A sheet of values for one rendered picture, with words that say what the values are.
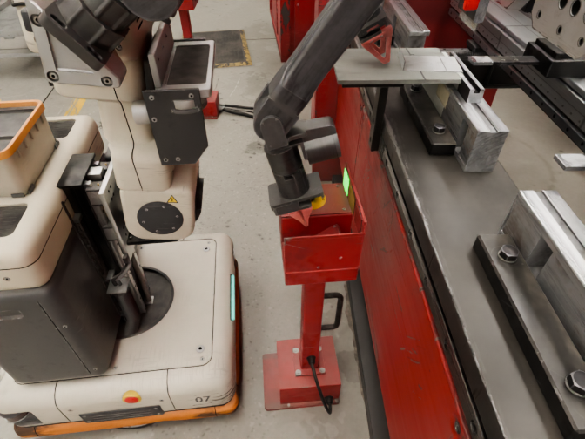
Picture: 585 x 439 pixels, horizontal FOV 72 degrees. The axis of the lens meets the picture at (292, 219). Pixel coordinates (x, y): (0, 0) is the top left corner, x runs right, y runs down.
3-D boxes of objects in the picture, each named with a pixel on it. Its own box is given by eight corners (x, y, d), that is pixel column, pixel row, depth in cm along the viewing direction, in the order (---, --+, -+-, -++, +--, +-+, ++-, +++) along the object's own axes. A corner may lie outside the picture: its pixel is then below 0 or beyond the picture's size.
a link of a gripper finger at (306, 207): (319, 233, 80) (309, 199, 73) (285, 241, 80) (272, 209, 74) (315, 210, 85) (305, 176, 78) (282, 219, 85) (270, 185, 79)
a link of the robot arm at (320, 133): (257, 97, 68) (257, 120, 61) (323, 78, 67) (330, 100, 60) (277, 157, 76) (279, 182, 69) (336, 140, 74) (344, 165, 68)
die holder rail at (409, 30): (375, 13, 158) (379, -14, 152) (390, 13, 159) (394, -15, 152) (403, 64, 122) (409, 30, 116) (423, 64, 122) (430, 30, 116)
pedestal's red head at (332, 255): (279, 223, 102) (276, 165, 90) (340, 219, 103) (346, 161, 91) (285, 286, 87) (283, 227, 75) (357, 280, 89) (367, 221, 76)
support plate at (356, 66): (330, 52, 98) (330, 48, 98) (436, 51, 99) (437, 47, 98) (337, 84, 85) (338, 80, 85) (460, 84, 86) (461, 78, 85)
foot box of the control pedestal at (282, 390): (262, 354, 147) (260, 337, 138) (330, 349, 148) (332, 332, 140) (265, 411, 132) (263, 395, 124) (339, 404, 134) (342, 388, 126)
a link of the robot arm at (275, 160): (261, 134, 70) (262, 152, 66) (299, 124, 69) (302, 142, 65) (272, 165, 75) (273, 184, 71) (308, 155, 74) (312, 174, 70)
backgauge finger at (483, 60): (460, 57, 97) (466, 36, 94) (566, 57, 98) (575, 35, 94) (478, 78, 89) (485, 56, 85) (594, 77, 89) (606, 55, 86)
